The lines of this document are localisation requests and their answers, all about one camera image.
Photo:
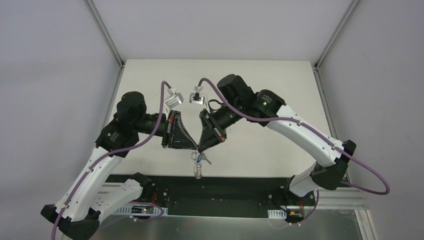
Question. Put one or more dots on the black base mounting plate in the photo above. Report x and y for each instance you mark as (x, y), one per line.
(233, 197)

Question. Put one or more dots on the white cable duct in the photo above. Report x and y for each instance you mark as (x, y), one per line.
(141, 210)
(277, 214)

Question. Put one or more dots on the aluminium frame post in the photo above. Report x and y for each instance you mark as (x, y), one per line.
(337, 32)
(103, 30)

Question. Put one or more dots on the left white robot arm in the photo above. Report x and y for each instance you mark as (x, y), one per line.
(79, 213)

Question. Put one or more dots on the left white cable duct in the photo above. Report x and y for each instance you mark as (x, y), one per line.
(141, 210)

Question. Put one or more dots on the left aluminium frame post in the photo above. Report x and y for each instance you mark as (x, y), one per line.
(103, 30)

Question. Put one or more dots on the right white cable duct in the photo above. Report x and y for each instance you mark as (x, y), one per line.
(277, 214)

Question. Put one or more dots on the right aluminium frame post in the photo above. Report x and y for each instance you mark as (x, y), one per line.
(337, 32)

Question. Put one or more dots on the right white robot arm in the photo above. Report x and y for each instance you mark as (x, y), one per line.
(271, 111)

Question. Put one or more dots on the aluminium rail frame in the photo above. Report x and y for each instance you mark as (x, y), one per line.
(343, 198)

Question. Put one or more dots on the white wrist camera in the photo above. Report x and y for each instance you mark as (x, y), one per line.
(174, 99)
(197, 97)

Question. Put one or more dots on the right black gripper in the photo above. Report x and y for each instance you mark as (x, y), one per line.
(214, 125)

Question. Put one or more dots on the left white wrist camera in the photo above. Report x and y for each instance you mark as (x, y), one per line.
(174, 99)

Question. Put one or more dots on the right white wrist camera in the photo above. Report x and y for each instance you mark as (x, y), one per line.
(197, 97)

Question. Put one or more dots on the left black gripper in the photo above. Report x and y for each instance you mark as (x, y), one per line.
(169, 128)

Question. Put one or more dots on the blue tagged key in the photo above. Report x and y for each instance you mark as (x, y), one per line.
(202, 157)

